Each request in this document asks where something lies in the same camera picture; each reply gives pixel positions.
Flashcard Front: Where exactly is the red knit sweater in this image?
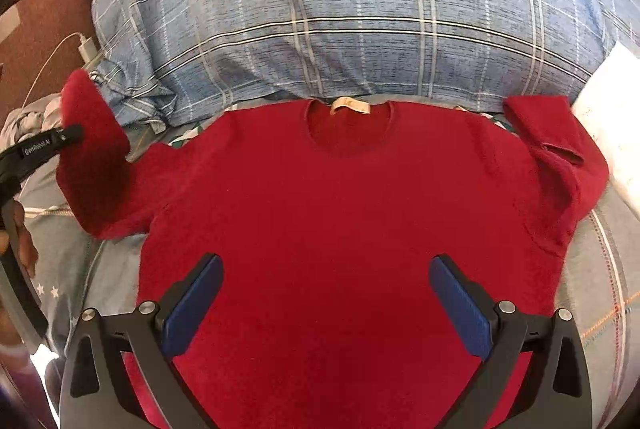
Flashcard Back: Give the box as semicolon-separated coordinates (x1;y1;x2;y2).
55;68;611;429

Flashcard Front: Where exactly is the person's left hand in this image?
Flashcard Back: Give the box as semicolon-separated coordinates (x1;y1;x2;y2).
11;200;39;279

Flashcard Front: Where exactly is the light grey crumpled cloth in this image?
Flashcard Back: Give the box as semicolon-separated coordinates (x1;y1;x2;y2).
0;93;62;151

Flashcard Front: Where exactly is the grey patterned bed sheet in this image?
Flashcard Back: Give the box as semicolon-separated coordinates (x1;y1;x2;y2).
0;92;640;429

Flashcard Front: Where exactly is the white phone charger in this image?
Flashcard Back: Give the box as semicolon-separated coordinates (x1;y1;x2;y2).
78;35;102;66

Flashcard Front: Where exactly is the blue plaid pillow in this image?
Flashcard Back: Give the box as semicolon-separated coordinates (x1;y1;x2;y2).
92;0;639;130

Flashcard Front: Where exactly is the white pillow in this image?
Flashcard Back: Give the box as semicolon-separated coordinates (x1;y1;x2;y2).
572;42;640;212

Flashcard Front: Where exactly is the white charger cable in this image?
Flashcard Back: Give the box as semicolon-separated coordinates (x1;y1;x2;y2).
22;32;89;106

